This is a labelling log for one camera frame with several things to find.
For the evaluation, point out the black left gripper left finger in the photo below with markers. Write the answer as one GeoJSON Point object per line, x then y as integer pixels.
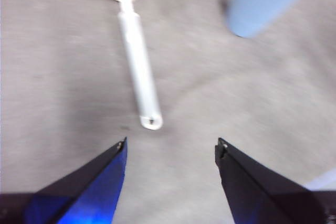
{"type": "Point", "coordinates": [84, 197]}

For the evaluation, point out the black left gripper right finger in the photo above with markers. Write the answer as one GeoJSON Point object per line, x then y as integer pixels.
{"type": "Point", "coordinates": [262, 197]}

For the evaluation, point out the blue ribbed plastic cup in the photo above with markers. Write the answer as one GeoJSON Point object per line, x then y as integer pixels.
{"type": "Point", "coordinates": [257, 3]}

